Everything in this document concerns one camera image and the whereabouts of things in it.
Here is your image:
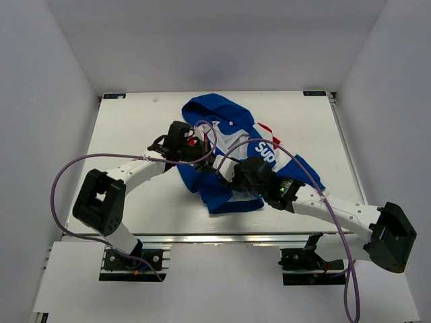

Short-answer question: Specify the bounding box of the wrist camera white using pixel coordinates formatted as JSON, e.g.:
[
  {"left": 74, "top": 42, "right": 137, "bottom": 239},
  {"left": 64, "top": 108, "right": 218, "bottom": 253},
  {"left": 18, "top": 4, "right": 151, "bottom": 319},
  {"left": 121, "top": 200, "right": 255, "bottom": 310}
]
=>
[
  {"left": 193, "top": 123, "right": 213, "bottom": 141},
  {"left": 213, "top": 155, "right": 239, "bottom": 182}
]

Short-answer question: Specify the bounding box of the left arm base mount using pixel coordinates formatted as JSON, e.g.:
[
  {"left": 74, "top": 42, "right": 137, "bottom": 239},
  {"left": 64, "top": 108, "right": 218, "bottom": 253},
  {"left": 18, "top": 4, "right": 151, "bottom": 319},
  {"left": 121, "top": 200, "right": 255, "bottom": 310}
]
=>
[{"left": 99, "top": 244, "right": 171, "bottom": 283}]

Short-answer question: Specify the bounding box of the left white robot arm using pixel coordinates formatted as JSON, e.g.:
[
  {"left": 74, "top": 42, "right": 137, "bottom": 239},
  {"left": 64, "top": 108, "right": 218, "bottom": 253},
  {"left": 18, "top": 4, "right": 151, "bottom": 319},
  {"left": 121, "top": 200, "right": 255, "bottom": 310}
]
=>
[{"left": 72, "top": 121, "right": 216, "bottom": 268}]

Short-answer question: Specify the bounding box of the left blue table label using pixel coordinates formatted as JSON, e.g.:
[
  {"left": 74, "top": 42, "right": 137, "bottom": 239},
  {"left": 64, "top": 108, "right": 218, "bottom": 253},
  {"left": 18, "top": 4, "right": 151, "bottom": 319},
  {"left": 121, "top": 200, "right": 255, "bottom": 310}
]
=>
[{"left": 102, "top": 94, "right": 126, "bottom": 100}]

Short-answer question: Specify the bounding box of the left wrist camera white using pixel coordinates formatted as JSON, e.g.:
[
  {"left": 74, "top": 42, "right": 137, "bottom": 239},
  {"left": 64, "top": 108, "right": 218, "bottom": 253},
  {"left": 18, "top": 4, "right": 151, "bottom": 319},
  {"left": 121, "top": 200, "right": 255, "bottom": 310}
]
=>
[{"left": 193, "top": 123, "right": 213, "bottom": 141}]

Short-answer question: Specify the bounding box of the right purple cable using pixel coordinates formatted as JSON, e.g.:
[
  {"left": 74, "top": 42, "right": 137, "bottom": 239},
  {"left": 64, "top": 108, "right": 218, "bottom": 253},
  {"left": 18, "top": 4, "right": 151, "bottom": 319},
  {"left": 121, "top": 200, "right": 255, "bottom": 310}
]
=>
[{"left": 215, "top": 138, "right": 361, "bottom": 323}]

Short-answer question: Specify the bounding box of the aluminium front rail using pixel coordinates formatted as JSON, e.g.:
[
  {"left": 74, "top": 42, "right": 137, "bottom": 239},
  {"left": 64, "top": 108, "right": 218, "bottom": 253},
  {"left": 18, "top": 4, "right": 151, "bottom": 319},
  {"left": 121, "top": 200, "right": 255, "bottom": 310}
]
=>
[{"left": 50, "top": 231, "right": 381, "bottom": 252}]

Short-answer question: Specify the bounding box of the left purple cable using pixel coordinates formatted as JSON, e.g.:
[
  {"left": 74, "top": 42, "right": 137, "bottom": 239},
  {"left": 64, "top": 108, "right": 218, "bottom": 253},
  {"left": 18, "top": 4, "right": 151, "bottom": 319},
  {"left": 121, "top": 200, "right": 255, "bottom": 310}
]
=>
[{"left": 50, "top": 120, "right": 218, "bottom": 282}]

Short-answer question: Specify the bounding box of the purple cable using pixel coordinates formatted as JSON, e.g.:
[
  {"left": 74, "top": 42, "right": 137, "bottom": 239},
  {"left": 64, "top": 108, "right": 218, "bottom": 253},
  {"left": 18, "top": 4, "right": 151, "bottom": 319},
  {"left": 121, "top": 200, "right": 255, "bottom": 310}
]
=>
[
  {"left": 215, "top": 138, "right": 361, "bottom": 323},
  {"left": 50, "top": 120, "right": 218, "bottom": 282}
]

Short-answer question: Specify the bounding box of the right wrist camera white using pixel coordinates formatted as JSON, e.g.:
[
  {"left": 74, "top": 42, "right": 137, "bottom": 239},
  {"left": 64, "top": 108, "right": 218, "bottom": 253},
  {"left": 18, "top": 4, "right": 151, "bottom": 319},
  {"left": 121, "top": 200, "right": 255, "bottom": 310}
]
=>
[{"left": 213, "top": 155, "right": 239, "bottom": 182}]

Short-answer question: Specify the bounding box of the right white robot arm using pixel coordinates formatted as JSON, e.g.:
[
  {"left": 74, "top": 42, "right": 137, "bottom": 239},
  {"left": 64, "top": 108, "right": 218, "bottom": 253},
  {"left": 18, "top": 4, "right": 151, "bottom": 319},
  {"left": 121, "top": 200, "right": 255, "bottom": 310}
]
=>
[{"left": 217, "top": 157, "right": 417, "bottom": 273}]

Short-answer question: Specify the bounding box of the blue white red jacket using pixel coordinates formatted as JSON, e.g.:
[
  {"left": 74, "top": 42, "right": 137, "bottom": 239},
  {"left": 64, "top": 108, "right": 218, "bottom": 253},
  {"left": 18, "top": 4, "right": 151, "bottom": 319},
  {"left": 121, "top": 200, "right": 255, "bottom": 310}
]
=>
[{"left": 177, "top": 94, "right": 325, "bottom": 215}]

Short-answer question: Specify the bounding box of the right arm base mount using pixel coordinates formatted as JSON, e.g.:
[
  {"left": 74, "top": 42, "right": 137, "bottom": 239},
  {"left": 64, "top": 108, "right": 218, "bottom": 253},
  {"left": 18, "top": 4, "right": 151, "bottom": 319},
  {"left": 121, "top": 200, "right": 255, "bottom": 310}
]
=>
[{"left": 278, "top": 233, "right": 346, "bottom": 286}]

